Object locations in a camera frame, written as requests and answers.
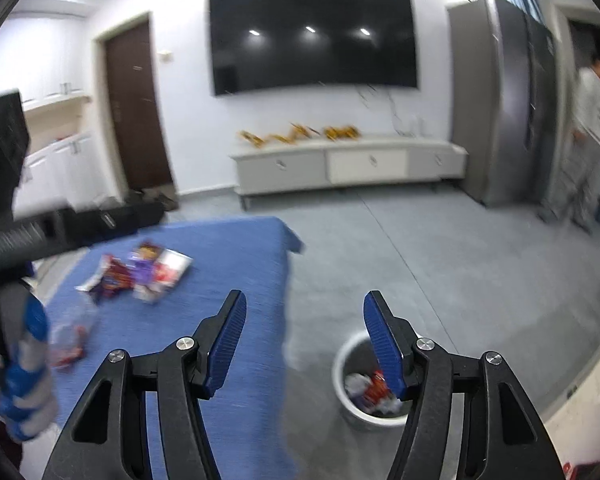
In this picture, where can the brown chip bag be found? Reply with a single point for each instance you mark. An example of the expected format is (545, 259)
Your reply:
(112, 276)

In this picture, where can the white wall cabinet unit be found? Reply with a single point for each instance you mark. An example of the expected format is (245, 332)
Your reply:
(63, 165)

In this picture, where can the blue fuzzy table cloth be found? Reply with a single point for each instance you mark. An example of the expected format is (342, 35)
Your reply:
(242, 420)

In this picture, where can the golden dragon ornament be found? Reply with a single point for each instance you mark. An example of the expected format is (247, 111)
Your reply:
(299, 133)

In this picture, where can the purple snack wrapper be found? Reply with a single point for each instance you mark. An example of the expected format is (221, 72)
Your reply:
(142, 273)

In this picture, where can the white rimmed trash bin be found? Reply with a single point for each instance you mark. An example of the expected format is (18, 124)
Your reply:
(366, 402)

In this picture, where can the large wall television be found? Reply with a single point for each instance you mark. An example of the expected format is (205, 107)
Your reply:
(266, 44)

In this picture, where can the dark brown entrance door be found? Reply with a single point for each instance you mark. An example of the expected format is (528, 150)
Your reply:
(133, 109)

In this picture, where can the clear bag with red snacks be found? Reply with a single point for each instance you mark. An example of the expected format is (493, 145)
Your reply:
(70, 334)

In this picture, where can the grey steel refrigerator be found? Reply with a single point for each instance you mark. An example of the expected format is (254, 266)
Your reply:
(504, 111)

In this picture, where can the standing person in grey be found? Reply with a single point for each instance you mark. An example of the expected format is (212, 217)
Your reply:
(573, 192)

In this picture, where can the white low tv cabinet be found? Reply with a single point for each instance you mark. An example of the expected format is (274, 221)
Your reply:
(321, 164)

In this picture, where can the red white paper pouch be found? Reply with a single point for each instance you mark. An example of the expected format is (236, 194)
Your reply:
(168, 268)

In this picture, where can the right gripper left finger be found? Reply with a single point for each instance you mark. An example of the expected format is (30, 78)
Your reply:
(107, 433)

